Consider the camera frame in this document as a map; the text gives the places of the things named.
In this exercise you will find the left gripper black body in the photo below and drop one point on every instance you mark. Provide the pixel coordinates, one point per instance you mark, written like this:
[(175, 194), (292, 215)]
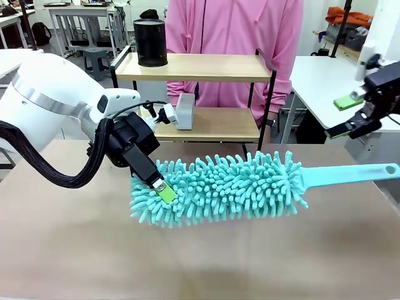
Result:
[(134, 131)]

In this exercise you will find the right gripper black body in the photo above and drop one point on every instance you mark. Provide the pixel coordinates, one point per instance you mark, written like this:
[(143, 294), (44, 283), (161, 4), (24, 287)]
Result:
[(386, 90)]

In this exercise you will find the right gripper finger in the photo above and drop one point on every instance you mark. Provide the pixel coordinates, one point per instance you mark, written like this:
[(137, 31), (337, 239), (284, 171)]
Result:
[(356, 128), (347, 101)]

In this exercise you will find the teal microfiber duster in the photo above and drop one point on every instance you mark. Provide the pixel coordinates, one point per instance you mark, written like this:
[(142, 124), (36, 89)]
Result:
[(234, 187)]

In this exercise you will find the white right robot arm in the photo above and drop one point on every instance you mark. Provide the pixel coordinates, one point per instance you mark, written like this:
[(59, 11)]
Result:
[(387, 28)]

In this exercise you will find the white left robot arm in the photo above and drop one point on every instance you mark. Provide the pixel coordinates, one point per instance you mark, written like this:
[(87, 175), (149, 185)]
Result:
[(47, 93)]

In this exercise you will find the white side table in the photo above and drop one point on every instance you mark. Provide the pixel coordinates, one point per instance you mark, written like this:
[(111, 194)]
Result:
[(318, 87)]

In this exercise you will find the white rectangular box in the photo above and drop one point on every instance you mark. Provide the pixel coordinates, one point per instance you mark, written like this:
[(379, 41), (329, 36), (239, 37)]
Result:
[(185, 114)]

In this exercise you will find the grey storage crate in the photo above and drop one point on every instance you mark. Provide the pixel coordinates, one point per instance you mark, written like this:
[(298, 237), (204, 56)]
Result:
[(354, 39)]

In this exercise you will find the black stand pole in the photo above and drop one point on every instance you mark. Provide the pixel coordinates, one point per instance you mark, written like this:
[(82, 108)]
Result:
[(340, 28), (27, 25)]

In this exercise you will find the grey plastic stool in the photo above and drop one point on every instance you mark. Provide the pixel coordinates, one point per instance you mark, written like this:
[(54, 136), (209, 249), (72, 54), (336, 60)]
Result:
[(95, 59)]

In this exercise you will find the orange cloth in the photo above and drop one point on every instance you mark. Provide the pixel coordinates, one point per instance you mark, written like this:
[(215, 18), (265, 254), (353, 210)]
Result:
[(347, 15)]

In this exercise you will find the black mesh pen holder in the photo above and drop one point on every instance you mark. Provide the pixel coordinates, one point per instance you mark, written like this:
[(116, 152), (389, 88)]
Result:
[(150, 40)]

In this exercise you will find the white workbench table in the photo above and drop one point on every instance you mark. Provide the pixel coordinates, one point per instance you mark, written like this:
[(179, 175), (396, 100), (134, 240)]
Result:
[(81, 12)]

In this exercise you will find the person in pink hoodie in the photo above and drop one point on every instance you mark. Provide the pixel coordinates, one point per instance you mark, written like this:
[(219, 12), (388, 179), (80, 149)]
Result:
[(234, 28)]

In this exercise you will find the black backpack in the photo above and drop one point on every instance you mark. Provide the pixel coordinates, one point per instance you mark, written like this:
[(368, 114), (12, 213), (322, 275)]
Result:
[(40, 34)]

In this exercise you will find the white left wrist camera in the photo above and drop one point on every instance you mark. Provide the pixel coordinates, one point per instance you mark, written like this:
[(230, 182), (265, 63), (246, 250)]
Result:
[(170, 114)]

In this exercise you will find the black frame wooden shelf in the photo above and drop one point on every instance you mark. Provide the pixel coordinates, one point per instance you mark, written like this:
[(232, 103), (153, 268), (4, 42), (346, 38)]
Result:
[(203, 67)]

